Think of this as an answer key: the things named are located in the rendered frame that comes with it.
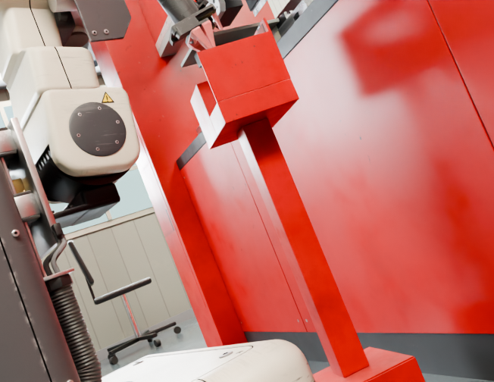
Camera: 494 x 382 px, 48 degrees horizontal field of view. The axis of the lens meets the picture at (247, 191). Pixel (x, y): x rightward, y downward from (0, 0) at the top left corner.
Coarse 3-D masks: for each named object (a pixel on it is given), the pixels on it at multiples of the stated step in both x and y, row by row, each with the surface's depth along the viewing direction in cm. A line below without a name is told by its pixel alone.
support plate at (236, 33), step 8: (256, 24) 157; (272, 24) 161; (216, 32) 152; (224, 32) 153; (232, 32) 154; (240, 32) 157; (248, 32) 159; (216, 40) 156; (224, 40) 158; (232, 40) 160; (192, 56) 160; (184, 64) 164; (192, 64) 167
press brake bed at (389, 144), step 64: (384, 0) 104; (448, 0) 91; (320, 64) 127; (384, 64) 109; (448, 64) 96; (320, 128) 135; (384, 128) 115; (448, 128) 100; (192, 192) 232; (256, 192) 178; (320, 192) 144; (384, 192) 122; (448, 192) 105; (256, 256) 195; (384, 256) 129; (448, 256) 110; (256, 320) 214; (384, 320) 137; (448, 320) 116
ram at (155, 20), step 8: (144, 0) 243; (152, 0) 234; (144, 8) 246; (152, 8) 237; (160, 8) 230; (144, 16) 249; (152, 16) 240; (160, 16) 233; (152, 24) 243; (160, 24) 235; (152, 32) 246; (160, 32) 238; (168, 32) 230; (168, 40) 233; (160, 48) 244; (168, 48) 241; (176, 48) 244; (160, 56) 247
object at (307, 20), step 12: (324, 0) 119; (336, 0) 116; (312, 12) 124; (324, 12) 120; (300, 24) 129; (312, 24) 125; (288, 36) 135; (300, 36) 131; (288, 48) 137; (192, 144) 215; (204, 144) 205; (180, 156) 232; (192, 156) 220; (180, 168) 237
